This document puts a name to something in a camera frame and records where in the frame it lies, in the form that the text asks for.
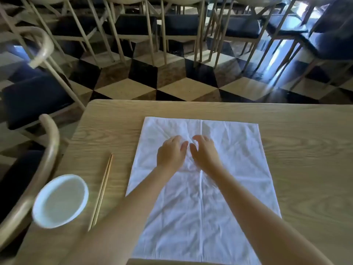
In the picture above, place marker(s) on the person's right hand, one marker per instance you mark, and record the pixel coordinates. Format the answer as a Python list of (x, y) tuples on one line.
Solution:
[(205, 155)]

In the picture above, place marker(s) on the person's left hand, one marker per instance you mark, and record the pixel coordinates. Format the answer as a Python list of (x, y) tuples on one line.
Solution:
[(171, 154)]

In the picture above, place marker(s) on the white cloth napkin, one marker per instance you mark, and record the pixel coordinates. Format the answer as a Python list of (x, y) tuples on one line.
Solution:
[(229, 151)]

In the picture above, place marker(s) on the person's right forearm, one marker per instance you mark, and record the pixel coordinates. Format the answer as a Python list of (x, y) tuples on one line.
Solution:
[(262, 223)]

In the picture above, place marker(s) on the person's left forearm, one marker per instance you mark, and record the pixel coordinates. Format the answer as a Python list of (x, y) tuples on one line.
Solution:
[(124, 218)]

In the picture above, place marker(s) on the wooden chopstick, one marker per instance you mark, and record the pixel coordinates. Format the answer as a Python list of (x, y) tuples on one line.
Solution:
[(100, 190)]

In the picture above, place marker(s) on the wooden chair with dark cushion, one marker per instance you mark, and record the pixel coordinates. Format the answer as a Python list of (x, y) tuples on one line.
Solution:
[(33, 99), (51, 151)]

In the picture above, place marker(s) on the white bowl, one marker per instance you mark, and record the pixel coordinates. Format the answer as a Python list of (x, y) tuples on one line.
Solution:
[(59, 201)]

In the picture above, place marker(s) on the row of wooden dining chairs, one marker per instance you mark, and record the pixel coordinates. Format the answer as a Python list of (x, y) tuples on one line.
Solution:
[(182, 24)]

